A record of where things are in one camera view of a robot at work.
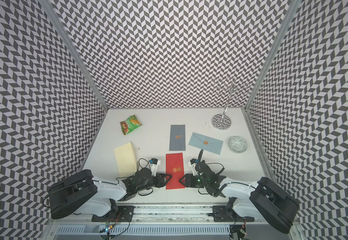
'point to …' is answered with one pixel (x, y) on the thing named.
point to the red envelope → (174, 167)
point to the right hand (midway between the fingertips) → (182, 184)
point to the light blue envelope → (209, 144)
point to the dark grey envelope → (177, 138)
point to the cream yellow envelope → (125, 157)
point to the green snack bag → (130, 124)
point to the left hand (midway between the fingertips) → (169, 179)
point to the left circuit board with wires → (108, 227)
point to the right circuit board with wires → (238, 232)
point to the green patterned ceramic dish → (237, 144)
